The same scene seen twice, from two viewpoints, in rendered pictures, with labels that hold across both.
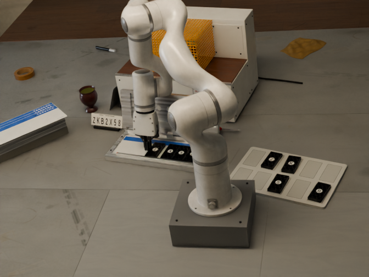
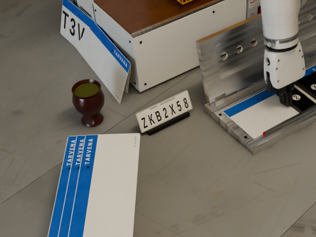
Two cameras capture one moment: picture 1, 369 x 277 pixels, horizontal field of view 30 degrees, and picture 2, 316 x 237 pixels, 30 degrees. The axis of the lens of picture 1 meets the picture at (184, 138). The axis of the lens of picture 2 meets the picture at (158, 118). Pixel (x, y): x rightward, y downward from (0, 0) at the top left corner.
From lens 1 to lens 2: 244 cm
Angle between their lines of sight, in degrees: 44
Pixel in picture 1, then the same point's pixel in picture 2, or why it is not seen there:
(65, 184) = (277, 220)
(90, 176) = (283, 185)
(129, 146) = (254, 117)
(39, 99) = not seen: outside the picture
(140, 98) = (293, 23)
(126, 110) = (212, 71)
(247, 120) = not seen: hidden behind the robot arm
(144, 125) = (292, 66)
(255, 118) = not seen: hidden behind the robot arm
